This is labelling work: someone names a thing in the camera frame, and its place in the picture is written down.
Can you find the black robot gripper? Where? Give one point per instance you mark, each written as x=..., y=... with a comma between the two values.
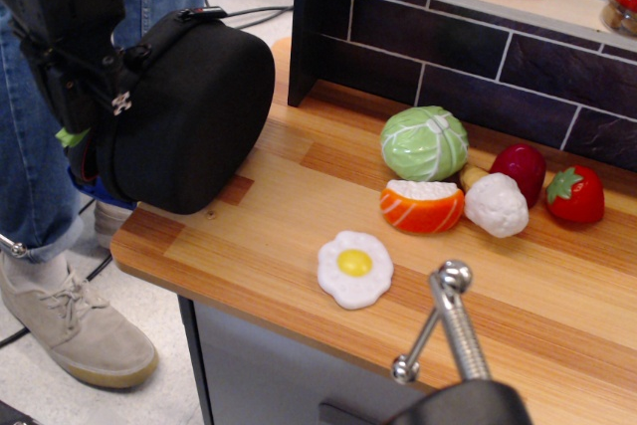
x=80, y=31

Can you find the green zipper pull tab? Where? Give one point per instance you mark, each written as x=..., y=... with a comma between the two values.
x=70, y=140

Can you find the black zipper bag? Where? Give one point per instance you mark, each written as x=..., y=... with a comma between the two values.
x=200, y=95

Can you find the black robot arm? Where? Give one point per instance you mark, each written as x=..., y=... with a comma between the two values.
x=68, y=45

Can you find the blue object under bag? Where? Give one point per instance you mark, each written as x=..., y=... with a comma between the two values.
x=97, y=191

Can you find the blue jeans left leg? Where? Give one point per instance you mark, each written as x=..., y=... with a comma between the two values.
x=39, y=204

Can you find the metal rod left edge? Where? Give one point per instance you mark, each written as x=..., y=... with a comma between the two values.
x=15, y=249

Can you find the beige suede shoe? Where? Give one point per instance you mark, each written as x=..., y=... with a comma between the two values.
x=78, y=329

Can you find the toy fried egg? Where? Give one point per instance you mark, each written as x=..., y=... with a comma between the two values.
x=355, y=269

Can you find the grey cabinet under table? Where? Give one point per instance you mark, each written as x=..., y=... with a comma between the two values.
x=247, y=374

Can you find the toy green cabbage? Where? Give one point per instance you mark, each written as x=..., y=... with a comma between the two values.
x=424, y=143

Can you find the toy salmon sushi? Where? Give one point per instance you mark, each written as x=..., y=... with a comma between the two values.
x=421, y=207

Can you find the toy yellow banana piece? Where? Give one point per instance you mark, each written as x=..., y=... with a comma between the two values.
x=470, y=174

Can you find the toy white cauliflower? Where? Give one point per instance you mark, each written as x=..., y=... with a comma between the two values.
x=496, y=204

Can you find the toy dark red plum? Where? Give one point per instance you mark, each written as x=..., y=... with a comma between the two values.
x=526, y=166

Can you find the dark brick pattern shelf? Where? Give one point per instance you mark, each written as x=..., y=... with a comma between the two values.
x=549, y=75

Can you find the black clamp base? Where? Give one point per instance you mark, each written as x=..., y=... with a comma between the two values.
x=474, y=401

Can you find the toy red strawberry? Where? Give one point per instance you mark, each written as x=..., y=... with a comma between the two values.
x=576, y=194

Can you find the metal clamp screw handle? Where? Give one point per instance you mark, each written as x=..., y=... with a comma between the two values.
x=447, y=284

